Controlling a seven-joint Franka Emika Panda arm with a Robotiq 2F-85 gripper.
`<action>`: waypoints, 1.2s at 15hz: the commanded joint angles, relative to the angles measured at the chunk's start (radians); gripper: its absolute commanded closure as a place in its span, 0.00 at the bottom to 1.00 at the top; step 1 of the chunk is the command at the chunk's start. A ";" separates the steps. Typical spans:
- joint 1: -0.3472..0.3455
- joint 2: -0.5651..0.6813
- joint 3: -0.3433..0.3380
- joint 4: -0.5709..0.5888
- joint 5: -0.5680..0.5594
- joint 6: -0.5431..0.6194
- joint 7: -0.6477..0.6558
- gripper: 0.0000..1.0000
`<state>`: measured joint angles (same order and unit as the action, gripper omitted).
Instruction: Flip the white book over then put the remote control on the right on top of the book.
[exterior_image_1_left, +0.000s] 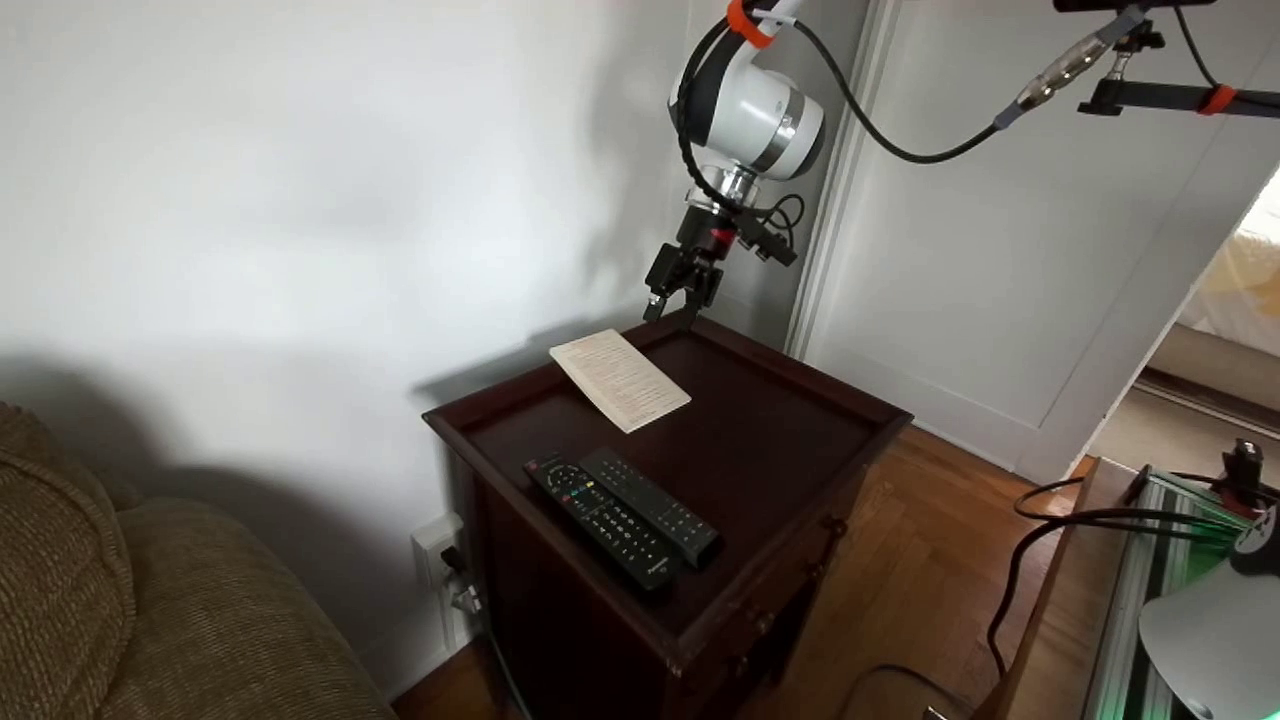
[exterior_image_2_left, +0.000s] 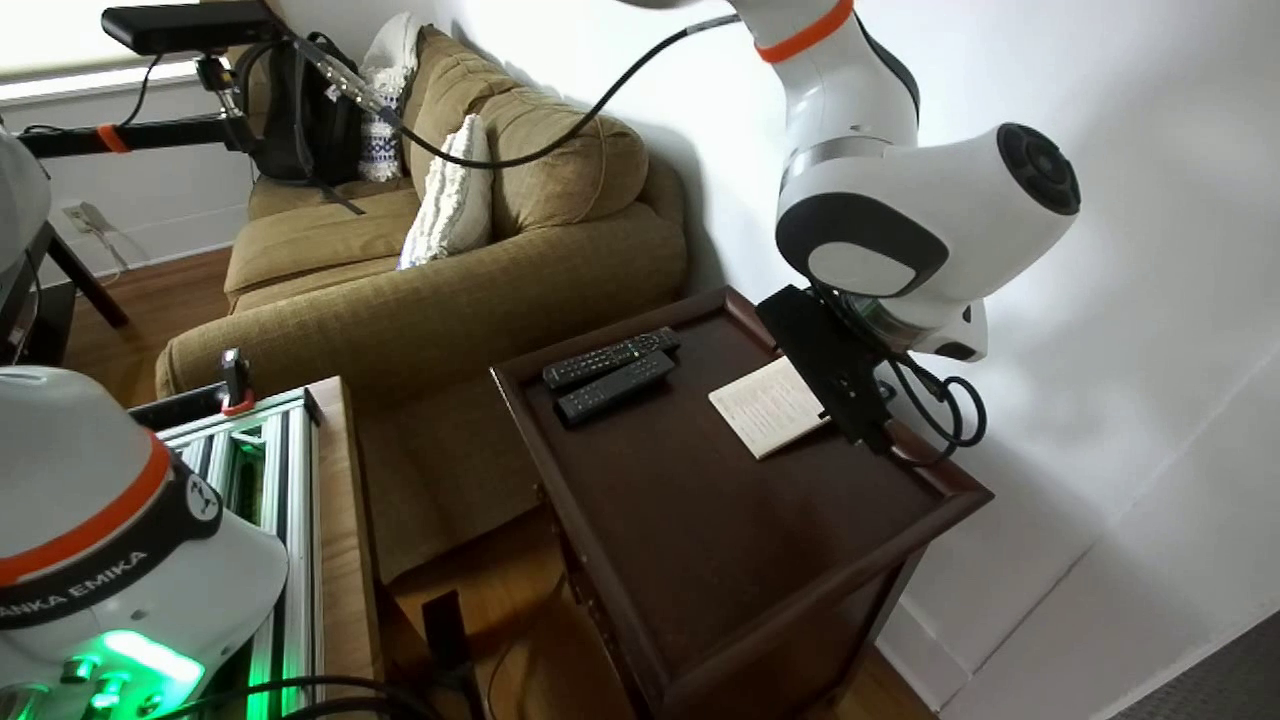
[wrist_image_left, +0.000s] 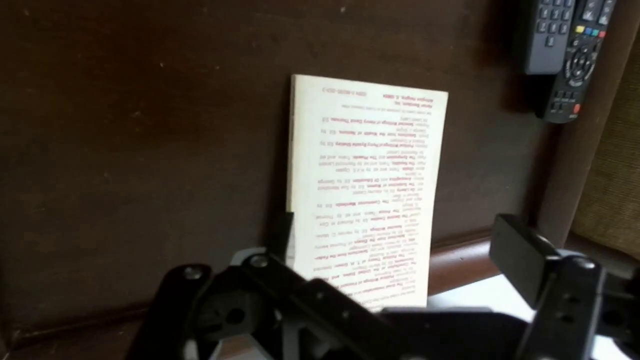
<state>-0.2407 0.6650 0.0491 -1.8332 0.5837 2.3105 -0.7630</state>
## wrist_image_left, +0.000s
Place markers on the dark brown wooden side table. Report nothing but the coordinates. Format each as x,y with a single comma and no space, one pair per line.
147,146

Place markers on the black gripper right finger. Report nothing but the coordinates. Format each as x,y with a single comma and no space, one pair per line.
561,286

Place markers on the plain black remote control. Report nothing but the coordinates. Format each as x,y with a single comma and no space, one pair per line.
549,33

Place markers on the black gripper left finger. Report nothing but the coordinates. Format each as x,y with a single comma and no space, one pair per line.
267,300

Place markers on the olive fabric sofa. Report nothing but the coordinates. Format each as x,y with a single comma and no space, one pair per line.
612,160

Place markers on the white paperback book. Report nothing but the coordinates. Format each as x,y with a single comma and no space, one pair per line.
373,192

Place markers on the black remote with many buttons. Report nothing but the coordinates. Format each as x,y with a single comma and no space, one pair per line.
583,67

